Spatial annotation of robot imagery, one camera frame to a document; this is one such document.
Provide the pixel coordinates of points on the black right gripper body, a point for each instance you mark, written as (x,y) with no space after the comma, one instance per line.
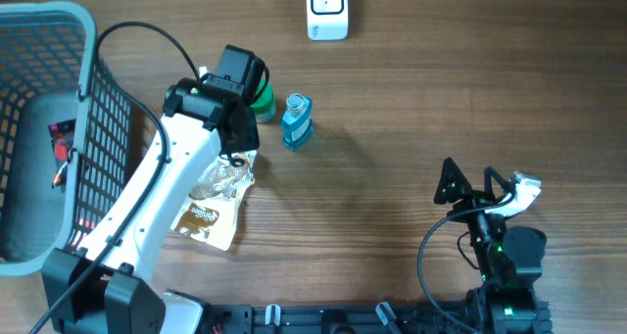
(483,225)

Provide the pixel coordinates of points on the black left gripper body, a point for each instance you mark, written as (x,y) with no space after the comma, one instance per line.
(249,137)

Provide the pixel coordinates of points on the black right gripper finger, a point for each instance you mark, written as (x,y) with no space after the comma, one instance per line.
(453,185)
(490,175)

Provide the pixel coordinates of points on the green lid jar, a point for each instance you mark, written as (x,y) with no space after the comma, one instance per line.
(265,107)

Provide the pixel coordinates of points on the dried mushroom snack bag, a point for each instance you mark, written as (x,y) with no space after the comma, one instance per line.
(209,214)

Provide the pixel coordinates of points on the black red packaged item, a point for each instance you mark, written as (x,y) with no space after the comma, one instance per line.
(61,135)

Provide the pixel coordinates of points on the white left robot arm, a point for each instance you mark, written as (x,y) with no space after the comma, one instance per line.
(104,287)

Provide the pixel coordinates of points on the white barcode scanner box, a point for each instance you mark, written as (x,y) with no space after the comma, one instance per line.
(327,20)

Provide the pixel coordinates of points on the blue mouthwash bottle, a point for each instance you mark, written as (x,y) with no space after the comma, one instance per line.
(296,122)

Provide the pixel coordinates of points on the grey plastic basket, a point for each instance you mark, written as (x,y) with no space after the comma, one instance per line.
(50,73)

